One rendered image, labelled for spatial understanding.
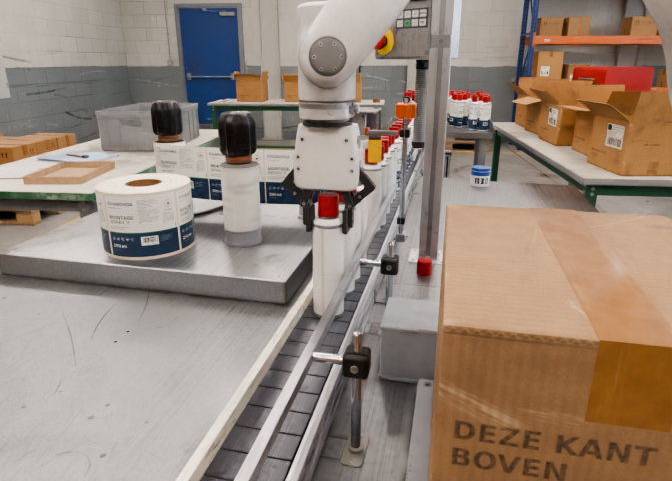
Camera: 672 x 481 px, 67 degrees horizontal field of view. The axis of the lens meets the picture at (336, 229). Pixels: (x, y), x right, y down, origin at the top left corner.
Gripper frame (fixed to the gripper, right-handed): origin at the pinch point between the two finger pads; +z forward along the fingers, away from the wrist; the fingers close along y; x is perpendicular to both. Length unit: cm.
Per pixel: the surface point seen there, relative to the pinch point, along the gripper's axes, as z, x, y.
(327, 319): 8.1, 17.2, -4.0
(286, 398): 8.1, 33.9, -4.0
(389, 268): 8.9, -3.5, -9.5
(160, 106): -13, -51, 59
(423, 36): -29, -41, -11
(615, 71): -13, -555, -185
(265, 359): 12.8, 21.0, 3.4
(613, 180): 27, -170, -90
